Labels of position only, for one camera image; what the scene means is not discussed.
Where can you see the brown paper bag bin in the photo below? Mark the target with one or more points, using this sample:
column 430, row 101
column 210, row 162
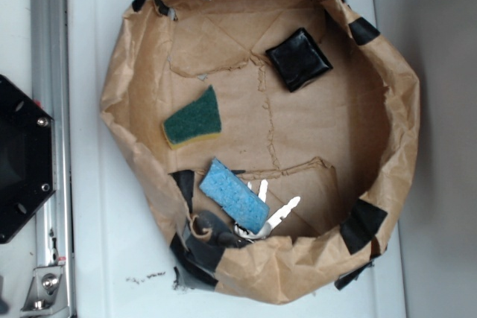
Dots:
column 346, row 143

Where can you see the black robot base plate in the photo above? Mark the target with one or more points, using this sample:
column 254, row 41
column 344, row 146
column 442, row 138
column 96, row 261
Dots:
column 27, row 170

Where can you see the white plastic keys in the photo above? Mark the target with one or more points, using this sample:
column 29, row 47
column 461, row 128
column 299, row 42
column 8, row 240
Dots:
column 270, row 224

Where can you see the aluminium frame rail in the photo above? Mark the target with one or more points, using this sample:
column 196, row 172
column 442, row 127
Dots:
column 52, row 290

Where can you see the blue sponge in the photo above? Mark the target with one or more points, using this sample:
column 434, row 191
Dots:
column 244, row 206

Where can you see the green and yellow sponge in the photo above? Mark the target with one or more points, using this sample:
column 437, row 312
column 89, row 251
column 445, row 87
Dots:
column 196, row 121

